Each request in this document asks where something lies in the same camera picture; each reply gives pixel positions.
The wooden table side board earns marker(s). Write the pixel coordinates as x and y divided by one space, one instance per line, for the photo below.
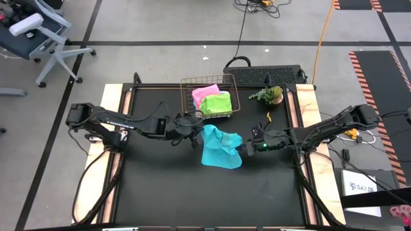
326 179
96 179

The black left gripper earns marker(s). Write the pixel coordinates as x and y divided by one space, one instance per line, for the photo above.
183 126

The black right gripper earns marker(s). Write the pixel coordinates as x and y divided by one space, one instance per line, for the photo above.
268 142

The black diagonal frame strut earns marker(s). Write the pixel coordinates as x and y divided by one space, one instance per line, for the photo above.
316 197
104 194

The green microfiber towel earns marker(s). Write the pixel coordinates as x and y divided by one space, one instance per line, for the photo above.
216 104

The teal microfiber towel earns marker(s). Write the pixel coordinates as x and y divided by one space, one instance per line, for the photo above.
221 149

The pink patterned object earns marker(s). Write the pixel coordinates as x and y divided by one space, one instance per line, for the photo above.
401 213

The black table frame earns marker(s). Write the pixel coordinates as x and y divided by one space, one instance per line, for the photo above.
151 85

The small green potted plant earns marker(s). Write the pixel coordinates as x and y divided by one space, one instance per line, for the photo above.
275 94

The black perforated computer case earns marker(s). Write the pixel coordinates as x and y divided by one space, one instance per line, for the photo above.
257 75

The black beam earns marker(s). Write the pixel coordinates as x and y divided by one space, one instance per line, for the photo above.
385 197

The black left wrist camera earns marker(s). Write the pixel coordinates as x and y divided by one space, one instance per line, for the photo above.
196 142

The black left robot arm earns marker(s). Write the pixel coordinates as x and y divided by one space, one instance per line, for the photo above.
112 122

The white labelled box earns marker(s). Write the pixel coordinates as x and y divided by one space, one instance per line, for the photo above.
356 179

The yellow tag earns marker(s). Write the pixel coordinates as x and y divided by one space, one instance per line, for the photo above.
269 117

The black and red object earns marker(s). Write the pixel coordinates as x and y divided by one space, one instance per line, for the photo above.
9 13

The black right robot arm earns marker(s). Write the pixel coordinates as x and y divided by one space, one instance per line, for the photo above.
337 125

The pink microfiber towel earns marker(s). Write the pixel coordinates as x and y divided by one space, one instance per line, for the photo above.
205 91

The black power adapter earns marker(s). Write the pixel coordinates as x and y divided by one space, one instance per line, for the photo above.
345 154

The black hazard-striped floor mat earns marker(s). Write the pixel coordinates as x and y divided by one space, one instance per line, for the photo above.
379 96
353 4

